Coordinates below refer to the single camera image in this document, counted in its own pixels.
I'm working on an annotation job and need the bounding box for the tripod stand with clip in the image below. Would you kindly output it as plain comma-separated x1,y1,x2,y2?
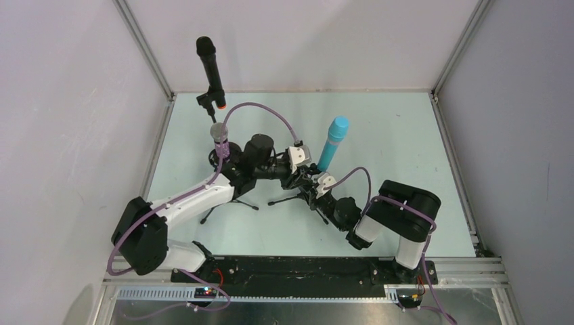
267,172,329,225

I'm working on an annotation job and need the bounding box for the tripod stand with shock mount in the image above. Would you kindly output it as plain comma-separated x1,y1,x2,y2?
199,148,260,225

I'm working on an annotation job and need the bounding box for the blue toy microphone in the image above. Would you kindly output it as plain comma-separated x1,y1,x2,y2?
317,116,350,172

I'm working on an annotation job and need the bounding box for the purple glitter microphone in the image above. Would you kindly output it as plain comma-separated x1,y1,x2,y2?
210,122,230,160

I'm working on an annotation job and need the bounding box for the black round base mic stand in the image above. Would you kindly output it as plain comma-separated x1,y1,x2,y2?
196,89,244,169

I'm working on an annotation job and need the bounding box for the black microphone orange end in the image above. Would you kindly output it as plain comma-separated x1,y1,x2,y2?
196,36,227,115

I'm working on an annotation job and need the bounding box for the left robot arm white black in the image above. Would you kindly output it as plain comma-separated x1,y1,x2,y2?
111,134,311,276

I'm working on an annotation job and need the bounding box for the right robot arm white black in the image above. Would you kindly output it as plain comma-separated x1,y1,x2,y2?
301,180,442,270

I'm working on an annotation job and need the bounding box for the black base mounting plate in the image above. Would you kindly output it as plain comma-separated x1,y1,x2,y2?
194,255,438,299

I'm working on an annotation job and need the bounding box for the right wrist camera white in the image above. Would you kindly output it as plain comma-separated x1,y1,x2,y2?
315,172,337,198

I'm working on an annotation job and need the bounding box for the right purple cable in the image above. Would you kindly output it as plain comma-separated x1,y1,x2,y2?
329,167,458,325

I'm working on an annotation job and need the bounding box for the purple cable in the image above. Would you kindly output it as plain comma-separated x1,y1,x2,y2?
106,102,302,277
329,167,458,325

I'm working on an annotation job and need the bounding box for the aluminium frame rail front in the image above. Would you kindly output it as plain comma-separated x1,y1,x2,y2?
103,255,510,304

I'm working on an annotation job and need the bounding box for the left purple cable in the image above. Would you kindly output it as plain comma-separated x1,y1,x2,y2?
106,102,302,277

